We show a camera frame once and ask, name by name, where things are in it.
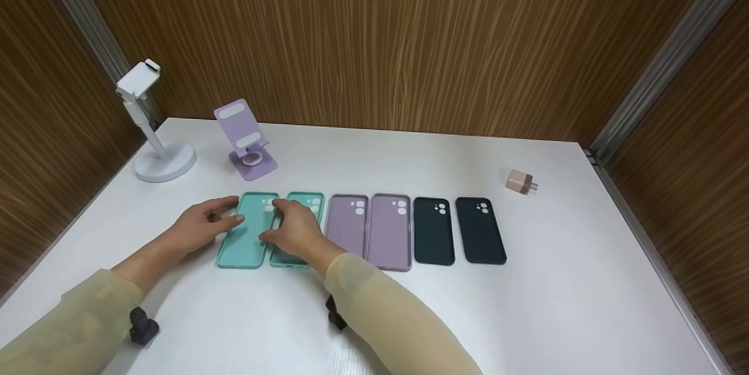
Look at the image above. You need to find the person's left hand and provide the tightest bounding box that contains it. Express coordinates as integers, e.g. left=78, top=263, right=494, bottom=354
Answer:
left=163, top=195, right=246, bottom=261

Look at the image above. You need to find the person's right hand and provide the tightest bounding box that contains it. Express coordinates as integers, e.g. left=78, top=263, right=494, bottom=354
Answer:
left=258, top=198, right=347, bottom=269

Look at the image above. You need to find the teal phone case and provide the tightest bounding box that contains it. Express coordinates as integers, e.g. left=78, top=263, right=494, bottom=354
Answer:
left=269, top=191, right=326, bottom=270
left=217, top=191, right=281, bottom=270

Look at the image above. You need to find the person's left forearm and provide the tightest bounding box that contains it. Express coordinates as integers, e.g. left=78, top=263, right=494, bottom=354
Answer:
left=0, top=240, right=176, bottom=375

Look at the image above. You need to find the person's right forearm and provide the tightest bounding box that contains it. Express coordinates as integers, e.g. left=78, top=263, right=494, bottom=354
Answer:
left=313, top=249, right=484, bottom=375

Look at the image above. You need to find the purple phone case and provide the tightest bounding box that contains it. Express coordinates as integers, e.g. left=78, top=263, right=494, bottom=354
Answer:
left=365, top=192, right=414, bottom=273
left=323, top=192, right=371, bottom=262

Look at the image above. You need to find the white phone stand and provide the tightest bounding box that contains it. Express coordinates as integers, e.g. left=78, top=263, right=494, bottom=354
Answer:
left=115, top=59, right=198, bottom=184

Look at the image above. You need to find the purple folding phone stand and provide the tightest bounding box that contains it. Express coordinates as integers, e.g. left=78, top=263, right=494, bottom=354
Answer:
left=212, top=98, right=279, bottom=182

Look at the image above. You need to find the black wrist band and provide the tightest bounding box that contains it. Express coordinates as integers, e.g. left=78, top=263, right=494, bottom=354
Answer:
left=129, top=306, right=160, bottom=346
left=325, top=294, right=349, bottom=331

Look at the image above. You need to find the dark green phone case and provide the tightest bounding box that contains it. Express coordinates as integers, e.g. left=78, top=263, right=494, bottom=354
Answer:
left=455, top=197, right=509, bottom=266
left=413, top=197, right=456, bottom=267

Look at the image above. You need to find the pink charger plug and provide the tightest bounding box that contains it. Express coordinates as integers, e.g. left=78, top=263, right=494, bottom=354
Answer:
left=505, top=168, right=540, bottom=195

